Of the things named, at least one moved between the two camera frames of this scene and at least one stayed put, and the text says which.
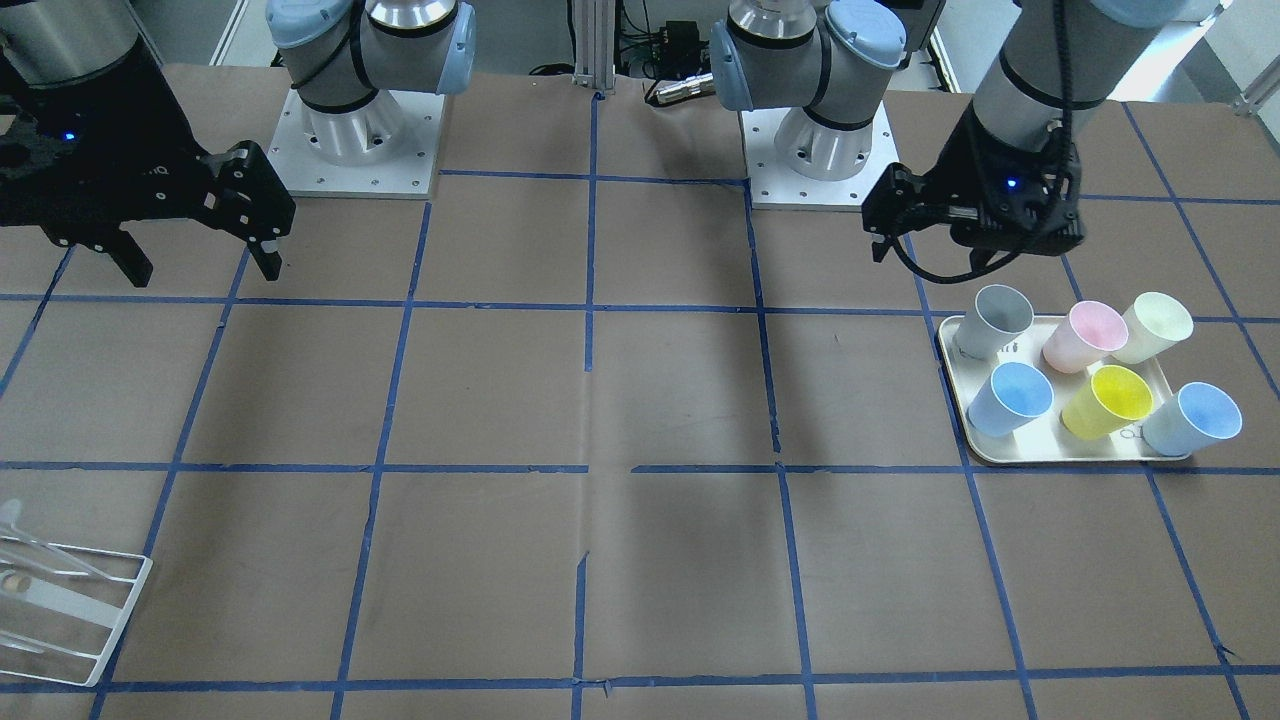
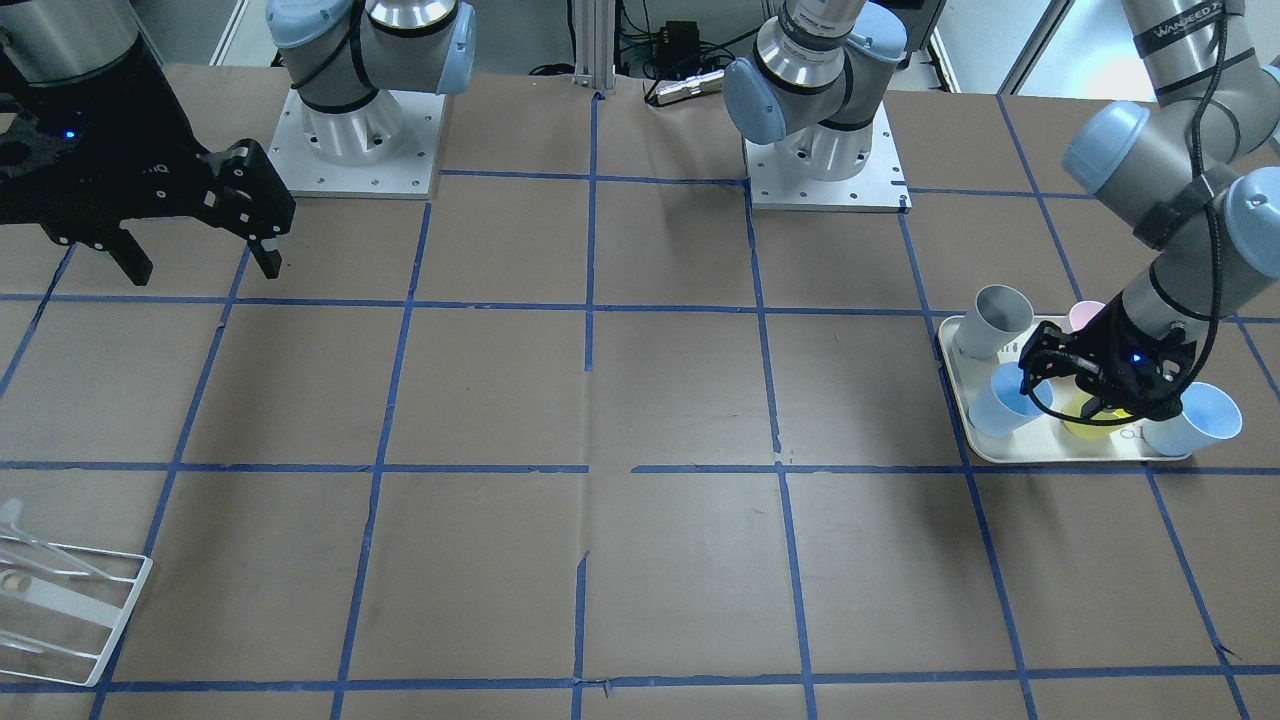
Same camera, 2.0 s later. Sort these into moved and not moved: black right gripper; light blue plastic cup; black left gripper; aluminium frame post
Moved: black left gripper
Not moved: light blue plastic cup; aluminium frame post; black right gripper
